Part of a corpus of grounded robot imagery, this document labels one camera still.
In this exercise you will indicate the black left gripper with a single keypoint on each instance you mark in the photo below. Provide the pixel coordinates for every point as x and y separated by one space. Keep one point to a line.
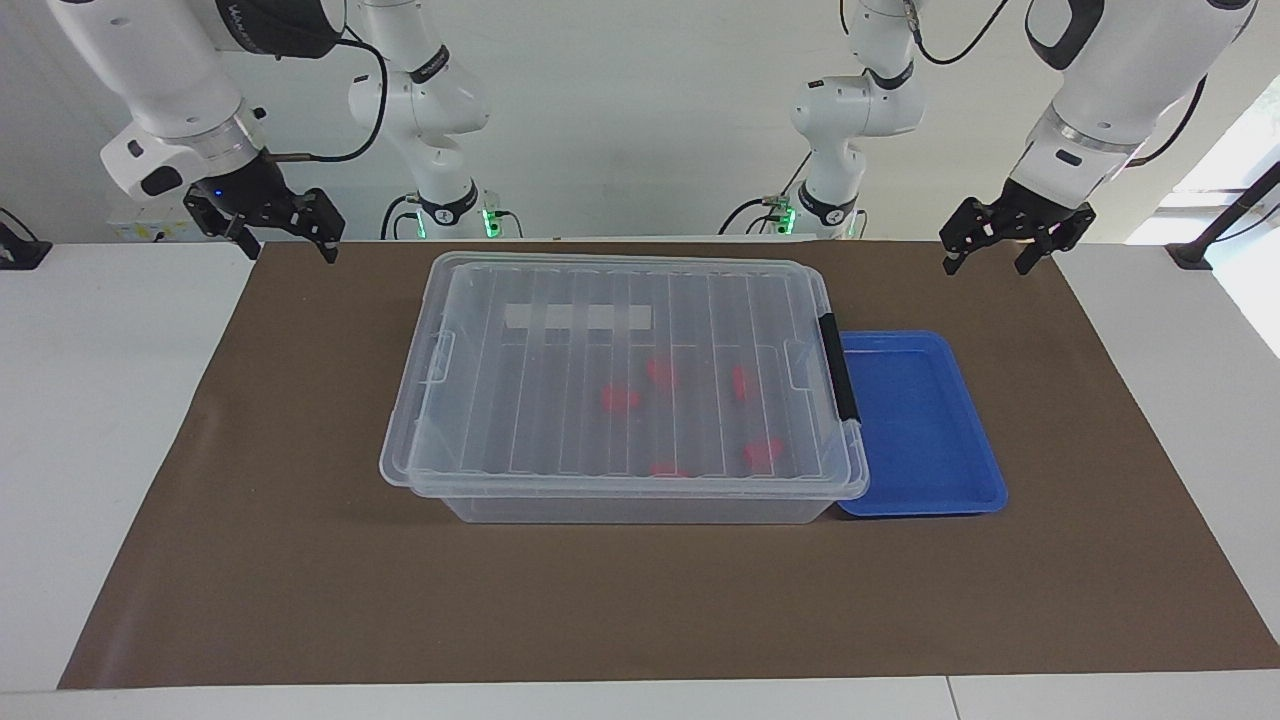
1030 215

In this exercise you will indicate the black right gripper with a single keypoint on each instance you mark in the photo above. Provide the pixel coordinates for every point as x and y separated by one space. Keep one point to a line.
250 195

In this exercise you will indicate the red block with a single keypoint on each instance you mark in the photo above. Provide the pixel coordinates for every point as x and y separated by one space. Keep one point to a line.
620 399
763 452
740 381
668 469
661 373

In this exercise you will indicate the clear plastic box lid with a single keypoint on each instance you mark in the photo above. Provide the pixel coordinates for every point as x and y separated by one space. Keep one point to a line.
520 420

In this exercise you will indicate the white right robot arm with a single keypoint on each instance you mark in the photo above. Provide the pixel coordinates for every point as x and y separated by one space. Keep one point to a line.
160 70

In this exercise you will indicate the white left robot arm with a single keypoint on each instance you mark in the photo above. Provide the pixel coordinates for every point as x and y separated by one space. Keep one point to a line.
1130 80

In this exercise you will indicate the blue plastic tray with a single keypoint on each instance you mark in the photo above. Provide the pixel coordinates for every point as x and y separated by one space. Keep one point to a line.
920 430

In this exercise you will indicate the black box latch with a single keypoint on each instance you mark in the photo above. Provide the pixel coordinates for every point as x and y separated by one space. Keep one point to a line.
840 370

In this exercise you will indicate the clear plastic storage box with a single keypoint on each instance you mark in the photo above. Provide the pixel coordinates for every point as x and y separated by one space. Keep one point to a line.
640 510

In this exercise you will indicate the black stand with pole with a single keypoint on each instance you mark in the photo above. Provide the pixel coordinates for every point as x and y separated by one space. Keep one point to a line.
1192 256

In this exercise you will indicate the bright window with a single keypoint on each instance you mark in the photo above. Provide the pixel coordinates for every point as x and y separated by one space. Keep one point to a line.
1240 150

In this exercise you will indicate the black stand base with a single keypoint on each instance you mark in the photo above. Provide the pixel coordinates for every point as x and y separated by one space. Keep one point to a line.
22 255

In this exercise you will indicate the brown table mat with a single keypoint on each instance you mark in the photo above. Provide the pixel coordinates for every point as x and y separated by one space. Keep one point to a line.
300 600

